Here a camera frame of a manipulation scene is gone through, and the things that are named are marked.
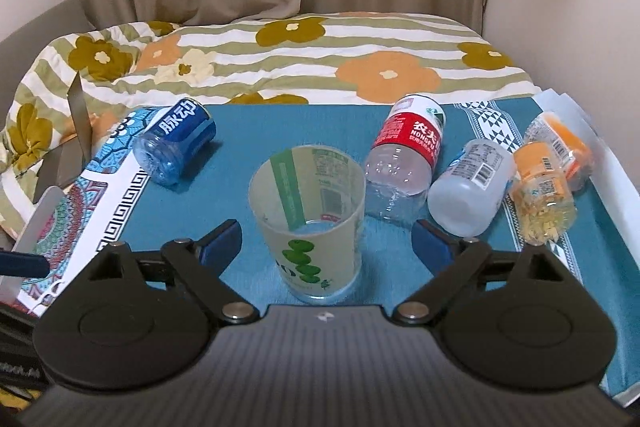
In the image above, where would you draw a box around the teal patterned mat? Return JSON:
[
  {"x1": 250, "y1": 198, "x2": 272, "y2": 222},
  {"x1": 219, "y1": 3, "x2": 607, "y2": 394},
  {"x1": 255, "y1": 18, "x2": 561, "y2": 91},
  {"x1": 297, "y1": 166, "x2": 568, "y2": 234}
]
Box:
[{"x1": 135, "y1": 99, "x2": 640, "y2": 423}]

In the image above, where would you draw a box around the clear plastic cup green print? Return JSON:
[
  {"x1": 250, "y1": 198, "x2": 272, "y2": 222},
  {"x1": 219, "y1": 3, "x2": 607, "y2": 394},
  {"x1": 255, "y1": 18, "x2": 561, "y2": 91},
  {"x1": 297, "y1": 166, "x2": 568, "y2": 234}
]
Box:
[{"x1": 248, "y1": 145, "x2": 367, "y2": 306}]

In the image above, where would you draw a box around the grey sofa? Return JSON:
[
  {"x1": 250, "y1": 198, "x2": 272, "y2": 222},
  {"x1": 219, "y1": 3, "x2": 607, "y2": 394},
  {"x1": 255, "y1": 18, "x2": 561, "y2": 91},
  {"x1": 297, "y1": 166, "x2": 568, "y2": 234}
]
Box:
[{"x1": 0, "y1": 0, "x2": 96, "y2": 118}]

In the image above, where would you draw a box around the red label plastic bottle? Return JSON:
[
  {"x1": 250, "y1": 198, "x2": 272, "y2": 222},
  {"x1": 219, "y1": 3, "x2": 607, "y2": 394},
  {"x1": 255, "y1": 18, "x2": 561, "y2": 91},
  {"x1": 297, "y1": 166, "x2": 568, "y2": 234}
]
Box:
[{"x1": 363, "y1": 94, "x2": 446, "y2": 224}]

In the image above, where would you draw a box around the grey ribbon handle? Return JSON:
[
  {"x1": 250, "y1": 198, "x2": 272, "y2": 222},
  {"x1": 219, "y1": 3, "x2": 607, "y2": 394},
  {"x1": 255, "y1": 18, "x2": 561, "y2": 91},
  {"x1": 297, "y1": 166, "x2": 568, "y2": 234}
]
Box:
[{"x1": 34, "y1": 71, "x2": 94, "y2": 202}]

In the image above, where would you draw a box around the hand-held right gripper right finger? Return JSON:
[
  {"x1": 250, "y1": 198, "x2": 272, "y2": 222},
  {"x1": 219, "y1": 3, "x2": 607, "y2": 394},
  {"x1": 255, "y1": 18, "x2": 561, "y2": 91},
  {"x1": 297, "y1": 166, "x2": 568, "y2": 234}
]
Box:
[{"x1": 392, "y1": 220, "x2": 564, "y2": 326}]

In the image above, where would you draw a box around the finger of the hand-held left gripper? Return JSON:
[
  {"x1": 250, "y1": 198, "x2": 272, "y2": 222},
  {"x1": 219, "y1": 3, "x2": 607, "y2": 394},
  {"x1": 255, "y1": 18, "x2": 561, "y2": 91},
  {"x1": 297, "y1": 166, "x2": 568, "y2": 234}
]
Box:
[{"x1": 0, "y1": 251, "x2": 50, "y2": 279}]

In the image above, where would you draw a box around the white label clear plastic bottle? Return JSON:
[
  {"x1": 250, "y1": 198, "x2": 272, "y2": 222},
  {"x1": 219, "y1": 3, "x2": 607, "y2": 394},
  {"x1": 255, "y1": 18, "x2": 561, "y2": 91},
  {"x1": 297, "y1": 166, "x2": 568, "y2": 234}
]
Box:
[{"x1": 427, "y1": 138, "x2": 516, "y2": 238}]

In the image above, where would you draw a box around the floral striped blanket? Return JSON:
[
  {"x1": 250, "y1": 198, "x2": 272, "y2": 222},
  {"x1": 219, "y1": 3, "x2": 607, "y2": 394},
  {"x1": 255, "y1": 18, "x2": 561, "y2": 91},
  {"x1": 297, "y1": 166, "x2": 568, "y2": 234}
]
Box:
[{"x1": 0, "y1": 11, "x2": 537, "y2": 239}]

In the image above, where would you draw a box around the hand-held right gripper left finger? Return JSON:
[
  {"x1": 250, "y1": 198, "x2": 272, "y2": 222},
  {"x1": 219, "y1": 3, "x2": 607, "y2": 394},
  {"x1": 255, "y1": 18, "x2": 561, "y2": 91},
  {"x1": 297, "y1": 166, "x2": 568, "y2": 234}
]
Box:
[{"x1": 87, "y1": 219, "x2": 260, "y2": 326}]

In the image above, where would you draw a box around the orange label plastic bottle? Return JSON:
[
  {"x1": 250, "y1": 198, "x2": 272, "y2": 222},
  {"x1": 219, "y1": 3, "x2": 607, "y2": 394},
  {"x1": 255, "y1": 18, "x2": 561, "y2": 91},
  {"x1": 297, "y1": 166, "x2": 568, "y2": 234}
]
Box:
[
  {"x1": 524, "y1": 110, "x2": 596, "y2": 193},
  {"x1": 508, "y1": 142, "x2": 577, "y2": 248}
]

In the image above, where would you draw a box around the blue label plastic bottle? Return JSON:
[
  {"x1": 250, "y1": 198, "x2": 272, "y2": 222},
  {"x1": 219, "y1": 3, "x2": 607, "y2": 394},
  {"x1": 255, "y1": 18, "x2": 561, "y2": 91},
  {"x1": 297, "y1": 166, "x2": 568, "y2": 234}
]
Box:
[{"x1": 132, "y1": 98, "x2": 218, "y2": 186}]

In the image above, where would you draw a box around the patterned paper bag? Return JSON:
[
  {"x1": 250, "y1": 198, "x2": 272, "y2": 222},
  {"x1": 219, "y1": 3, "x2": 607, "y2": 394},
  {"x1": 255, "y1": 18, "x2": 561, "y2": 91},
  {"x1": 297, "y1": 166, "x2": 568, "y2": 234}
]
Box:
[{"x1": 15, "y1": 106, "x2": 157, "y2": 314}]

